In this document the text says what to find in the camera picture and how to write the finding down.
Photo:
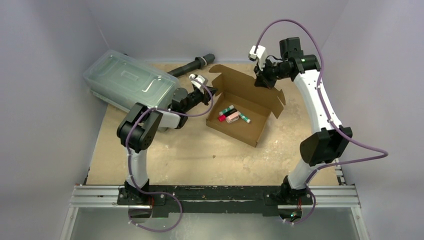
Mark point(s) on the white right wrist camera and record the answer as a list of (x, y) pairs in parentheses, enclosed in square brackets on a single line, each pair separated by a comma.
[(259, 55)]

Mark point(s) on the clear plastic storage box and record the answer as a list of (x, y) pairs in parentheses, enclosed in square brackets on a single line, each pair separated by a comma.
[(122, 81)]

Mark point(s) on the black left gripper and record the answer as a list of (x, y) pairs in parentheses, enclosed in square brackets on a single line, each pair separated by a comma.
[(205, 96)]

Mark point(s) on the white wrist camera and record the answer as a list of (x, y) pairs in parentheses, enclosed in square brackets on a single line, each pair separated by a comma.
[(259, 55), (198, 81)]

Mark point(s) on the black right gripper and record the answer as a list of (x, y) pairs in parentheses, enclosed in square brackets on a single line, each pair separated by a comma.
[(265, 74)]

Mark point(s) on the green white glue stick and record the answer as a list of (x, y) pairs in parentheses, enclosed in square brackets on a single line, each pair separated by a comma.
[(222, 112), (244, 118)]

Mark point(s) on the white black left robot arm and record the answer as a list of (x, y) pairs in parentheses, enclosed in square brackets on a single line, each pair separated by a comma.
[(138, 129)]

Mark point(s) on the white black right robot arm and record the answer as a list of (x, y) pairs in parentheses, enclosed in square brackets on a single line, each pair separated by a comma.
[(326, 142)]

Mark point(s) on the brown cardboard box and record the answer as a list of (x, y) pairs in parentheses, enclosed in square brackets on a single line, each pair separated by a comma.
[(256, 103)]

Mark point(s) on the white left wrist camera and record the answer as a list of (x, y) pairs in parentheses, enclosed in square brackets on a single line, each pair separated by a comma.
[(198, 81)]

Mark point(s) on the pale pink correction tape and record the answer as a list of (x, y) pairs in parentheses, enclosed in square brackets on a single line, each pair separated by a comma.
[(232, 117)]

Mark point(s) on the dark grey corrugated pipe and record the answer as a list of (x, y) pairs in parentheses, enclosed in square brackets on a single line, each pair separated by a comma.
[(198, 63)]

